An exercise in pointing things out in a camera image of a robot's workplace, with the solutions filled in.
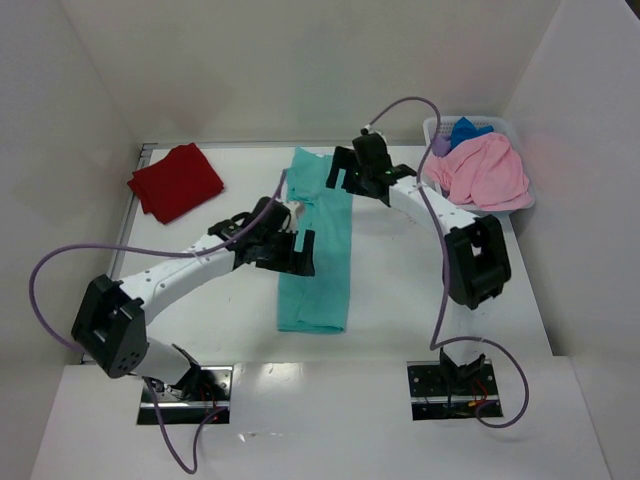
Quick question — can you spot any white plastic laundry basket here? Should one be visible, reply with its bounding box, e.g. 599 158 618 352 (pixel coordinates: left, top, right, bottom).
423 116 535 215

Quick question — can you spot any purple t shirt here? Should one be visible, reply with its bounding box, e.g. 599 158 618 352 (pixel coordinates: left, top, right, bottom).
431 134 452 157

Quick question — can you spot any blue t shirt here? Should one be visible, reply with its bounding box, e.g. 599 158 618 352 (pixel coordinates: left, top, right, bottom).
450 117 494 149

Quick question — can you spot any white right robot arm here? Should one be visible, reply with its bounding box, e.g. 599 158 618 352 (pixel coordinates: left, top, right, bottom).
326 130 511 391

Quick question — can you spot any teal t shirt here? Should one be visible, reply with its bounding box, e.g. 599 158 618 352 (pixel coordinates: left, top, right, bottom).
277 147 353 334

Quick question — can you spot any red folded t shirt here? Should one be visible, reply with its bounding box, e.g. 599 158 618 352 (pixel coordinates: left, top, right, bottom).
128 143 224 225

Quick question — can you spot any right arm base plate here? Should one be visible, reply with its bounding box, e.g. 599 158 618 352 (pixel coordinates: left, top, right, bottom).
407 362 503 421

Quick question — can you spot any pink t shirt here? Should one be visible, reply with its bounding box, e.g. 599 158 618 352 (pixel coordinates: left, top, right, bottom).
425 133 534 212

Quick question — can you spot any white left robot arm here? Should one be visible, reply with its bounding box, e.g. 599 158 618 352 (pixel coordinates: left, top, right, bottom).
71 197 315 400

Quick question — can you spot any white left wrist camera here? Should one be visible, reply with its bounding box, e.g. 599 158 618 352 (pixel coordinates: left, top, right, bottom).
283 201 306 233

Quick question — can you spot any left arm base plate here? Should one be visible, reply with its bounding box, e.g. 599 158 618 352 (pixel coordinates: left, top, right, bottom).
136 365 233 426

